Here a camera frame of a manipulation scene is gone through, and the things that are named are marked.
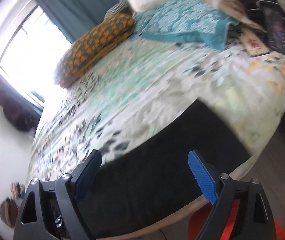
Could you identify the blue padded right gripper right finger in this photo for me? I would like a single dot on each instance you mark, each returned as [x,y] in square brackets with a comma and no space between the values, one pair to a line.
[254,218]

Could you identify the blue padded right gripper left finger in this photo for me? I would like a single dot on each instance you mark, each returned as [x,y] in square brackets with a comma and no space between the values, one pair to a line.
[50,203]

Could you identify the black pants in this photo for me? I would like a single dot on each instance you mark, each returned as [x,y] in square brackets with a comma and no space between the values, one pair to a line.
[154,180]

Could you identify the pile of clothes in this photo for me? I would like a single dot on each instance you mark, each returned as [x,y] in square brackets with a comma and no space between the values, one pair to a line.
[17,190]

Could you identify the floral leaf bedspread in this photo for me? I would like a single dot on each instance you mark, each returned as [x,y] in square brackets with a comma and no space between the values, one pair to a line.
[140,88]

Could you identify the orange floral folded quilt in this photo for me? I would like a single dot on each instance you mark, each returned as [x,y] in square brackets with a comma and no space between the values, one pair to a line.
[91,47]

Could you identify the book on bed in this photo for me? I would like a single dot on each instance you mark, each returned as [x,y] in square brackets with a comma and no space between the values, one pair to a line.
[252,44]

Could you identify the black tablet device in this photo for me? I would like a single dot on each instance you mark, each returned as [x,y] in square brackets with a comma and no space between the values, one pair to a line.
[274,25]

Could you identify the teal damask pillow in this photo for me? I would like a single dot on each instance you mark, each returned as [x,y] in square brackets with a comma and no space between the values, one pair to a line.
[189,21]

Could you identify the blue curtain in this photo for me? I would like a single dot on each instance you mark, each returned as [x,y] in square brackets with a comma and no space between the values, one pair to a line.
[75,17]

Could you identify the checkered grey pillow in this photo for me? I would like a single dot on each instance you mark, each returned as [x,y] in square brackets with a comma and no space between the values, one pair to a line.
[121,7]

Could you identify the dark clothes hanging on wall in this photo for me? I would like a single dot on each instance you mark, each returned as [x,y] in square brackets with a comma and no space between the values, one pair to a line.
[16,114]

